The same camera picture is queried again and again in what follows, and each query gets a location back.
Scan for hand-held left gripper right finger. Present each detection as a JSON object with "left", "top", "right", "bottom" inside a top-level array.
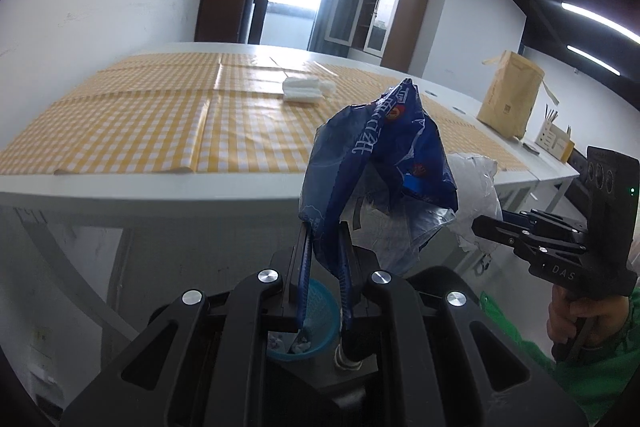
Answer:
[{"left": 337, "top": 221, "right": 591, "bottom": 427}]

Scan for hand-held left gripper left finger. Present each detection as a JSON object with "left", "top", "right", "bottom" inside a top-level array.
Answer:
[{"left": 60, "top": 221, "right": 313, "bottom": 427}]

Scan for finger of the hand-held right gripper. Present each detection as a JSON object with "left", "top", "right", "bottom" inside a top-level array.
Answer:
[
  {"left": 501, "top": 208, "right": 587, "bottom": 241},
  {"left": 471, "top": 214, "right": 587, "bottom": 259}
]

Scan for blue plastic basket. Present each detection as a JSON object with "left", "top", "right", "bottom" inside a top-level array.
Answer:
[{"left": 265, "top": 279, "right": 341, "bottom": 363}]

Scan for white plastic bag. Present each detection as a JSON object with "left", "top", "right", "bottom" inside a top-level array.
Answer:
[{"left": 350, "top": 151, "right": 503, "bottom": 277}]

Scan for blue plastic bag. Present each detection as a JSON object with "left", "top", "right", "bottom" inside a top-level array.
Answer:
[{"left": 298, "top": 78, "right": 459, "bottom": 288}]

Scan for person's right forearm green sleeve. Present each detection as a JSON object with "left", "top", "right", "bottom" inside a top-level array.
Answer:
[{"left": 480, "top": 289, "right": 640, "bottom": 425}]

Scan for person's right hand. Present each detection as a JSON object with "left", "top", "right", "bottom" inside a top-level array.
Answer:
[{"left": 546, "top": 287, "right": 631, "bottom": 356}]

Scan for crumpled paper scraps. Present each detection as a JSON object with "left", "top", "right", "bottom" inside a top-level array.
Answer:
[{"left": 267, "top": 329, "right": 316, "bottom": 355}]

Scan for white desktop organizer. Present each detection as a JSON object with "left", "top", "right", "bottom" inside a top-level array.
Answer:
[{"left": 535, "top": 104, "right": 577, "bottom": 165}]

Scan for brown paper bag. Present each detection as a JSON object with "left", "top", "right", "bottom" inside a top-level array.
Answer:
[{"left": 476, "top": 51, "right": 561, "bottom": 140}]

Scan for white table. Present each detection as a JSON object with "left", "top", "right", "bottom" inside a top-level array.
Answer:
[{"left": 0, "top": 42, "right": 581, "bottom": 370}]

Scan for ceiling tube light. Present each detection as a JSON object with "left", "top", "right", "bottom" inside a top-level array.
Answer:
[
  {"left": 567, "top": 44, "right": 623, "bottom": 75},
  {"left": 560, "top": 2, "right": 640, "bottom": 45}
]

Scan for white folded cloth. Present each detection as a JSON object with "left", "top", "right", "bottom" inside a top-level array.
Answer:
[{"left": 281, "top": 76, "right": 322, "bottom": 105}]

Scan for yellow checkered tablecloth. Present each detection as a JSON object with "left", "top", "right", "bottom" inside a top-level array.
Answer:
[{"left": 0, "top": 52, "right": 531, "bottom": 178}]

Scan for brown cabinet with glass doors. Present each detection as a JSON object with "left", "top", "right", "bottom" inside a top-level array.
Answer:
[{"left": 325, "top": 0, "right": 433, "bottom": 72}]

